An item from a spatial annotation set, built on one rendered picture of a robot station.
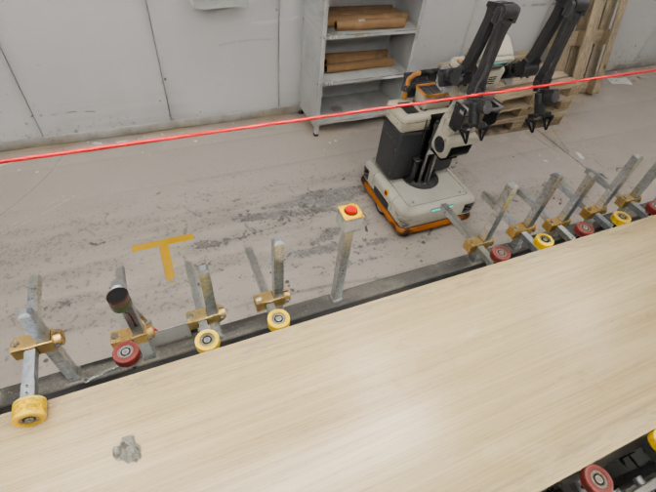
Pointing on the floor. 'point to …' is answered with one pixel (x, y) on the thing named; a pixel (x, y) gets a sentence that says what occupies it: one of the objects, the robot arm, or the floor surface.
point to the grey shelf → (312, 99)
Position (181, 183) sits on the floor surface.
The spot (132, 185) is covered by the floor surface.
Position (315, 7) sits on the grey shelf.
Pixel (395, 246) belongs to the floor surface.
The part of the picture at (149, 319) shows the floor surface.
